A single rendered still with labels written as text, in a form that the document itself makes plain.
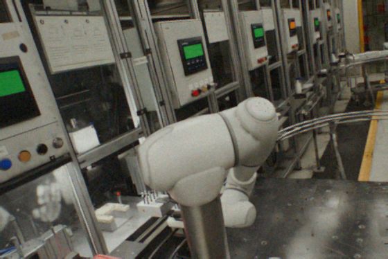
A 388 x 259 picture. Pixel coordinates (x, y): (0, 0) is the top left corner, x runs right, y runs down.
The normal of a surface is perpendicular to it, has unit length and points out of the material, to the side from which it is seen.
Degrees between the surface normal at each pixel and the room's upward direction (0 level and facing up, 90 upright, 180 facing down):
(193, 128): 31
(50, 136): 90
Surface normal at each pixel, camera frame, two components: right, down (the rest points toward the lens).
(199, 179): 0.38, 0.47
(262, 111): 0.26, -0.60
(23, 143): 0.88, -0.04
